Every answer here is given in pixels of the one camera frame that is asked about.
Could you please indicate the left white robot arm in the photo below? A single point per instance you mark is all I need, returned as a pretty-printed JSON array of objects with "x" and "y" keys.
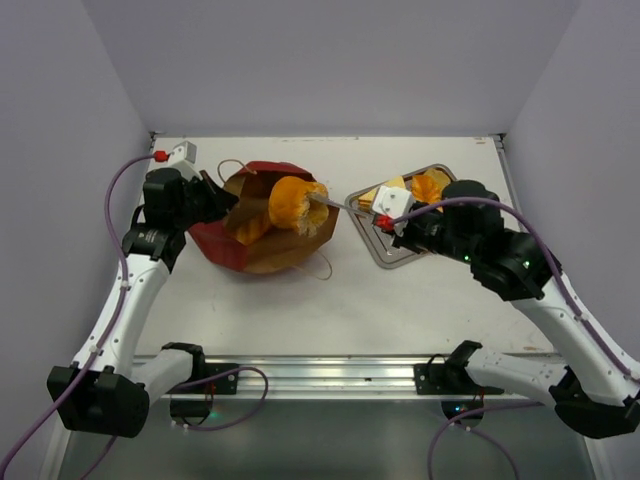
[{"x": 102, "y": 391}]

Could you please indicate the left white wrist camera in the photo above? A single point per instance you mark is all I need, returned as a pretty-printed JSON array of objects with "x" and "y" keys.
[{"x": 181, "y": 158}]

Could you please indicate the braided fake bread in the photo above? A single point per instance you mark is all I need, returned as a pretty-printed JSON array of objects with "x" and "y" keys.
[{"x": 427, "y": 189}]

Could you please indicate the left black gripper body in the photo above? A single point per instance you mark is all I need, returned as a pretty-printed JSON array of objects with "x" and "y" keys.
[{"x": 195, "y": 207}]

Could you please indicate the round sugared fake bun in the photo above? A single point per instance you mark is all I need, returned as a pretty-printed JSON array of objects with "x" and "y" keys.
[{"x": 293, "y": 205}]

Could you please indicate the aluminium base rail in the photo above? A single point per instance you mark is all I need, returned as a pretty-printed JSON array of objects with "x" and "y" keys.
[{"x": 320, "y": 377}]

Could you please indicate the long twisted fake bread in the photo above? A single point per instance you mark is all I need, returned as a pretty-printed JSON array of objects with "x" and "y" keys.
[{"x": 253, "y": 229}]

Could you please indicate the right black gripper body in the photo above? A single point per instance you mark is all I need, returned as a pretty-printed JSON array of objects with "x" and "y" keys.
[{"x": 406, "y": 235}]

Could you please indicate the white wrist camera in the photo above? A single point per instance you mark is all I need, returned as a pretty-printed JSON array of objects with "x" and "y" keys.
[
  {"x": 388, "y": 206},
  {"x": 181, "y": 158}
]

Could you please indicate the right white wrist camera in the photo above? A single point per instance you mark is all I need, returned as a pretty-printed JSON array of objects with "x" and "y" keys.
[{"x": 388, "y": 206}]

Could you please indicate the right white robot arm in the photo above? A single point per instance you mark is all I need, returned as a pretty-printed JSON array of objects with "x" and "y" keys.
[{"x": 595, "y": 390}]

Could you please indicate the silver metal tray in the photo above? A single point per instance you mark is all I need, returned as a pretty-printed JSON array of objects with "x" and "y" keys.
[{"x": 379, "y": 244}]

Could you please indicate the fake brown toast slice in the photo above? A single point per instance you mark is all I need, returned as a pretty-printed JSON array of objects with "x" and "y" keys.
[{"x": 439, "y": 176}]

